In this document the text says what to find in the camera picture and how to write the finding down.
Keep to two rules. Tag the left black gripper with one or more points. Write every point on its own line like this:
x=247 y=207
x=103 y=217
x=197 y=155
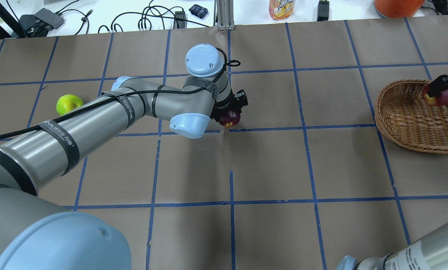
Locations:
x=222 y=108

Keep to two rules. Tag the dark purple apple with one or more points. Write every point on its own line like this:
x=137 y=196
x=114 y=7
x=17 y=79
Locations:
x=229 y=118

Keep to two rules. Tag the red apple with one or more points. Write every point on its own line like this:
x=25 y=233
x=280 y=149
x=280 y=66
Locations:
x=441 y=99

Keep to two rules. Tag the green apple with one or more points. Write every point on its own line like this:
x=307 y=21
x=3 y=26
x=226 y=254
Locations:
x=67 y=103

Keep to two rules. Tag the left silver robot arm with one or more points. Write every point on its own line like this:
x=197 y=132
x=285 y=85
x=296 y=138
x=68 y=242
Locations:
x=36 y=234

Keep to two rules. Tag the woven wicker basket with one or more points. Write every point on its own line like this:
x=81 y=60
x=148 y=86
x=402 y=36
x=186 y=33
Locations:
x=402 y=116

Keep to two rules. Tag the dark blue checkered pouch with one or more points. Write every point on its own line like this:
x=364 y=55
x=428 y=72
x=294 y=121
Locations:
x=198 y=11

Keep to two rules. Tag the orange round object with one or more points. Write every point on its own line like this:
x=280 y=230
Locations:
x=397 y=8

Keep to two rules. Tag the orange drink bottle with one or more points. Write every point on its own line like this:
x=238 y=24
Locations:
x=281 y=9

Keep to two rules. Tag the black power adapter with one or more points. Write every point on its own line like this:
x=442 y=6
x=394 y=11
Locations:
x=323 y=10

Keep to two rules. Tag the black monitor stand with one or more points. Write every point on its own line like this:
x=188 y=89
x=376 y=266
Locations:
x=21 y=24

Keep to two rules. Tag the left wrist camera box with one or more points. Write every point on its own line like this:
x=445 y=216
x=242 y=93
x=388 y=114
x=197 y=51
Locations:
x=241 y=99

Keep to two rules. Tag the aluminium frame post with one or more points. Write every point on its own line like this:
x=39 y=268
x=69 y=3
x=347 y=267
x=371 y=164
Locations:
x=224 y=15

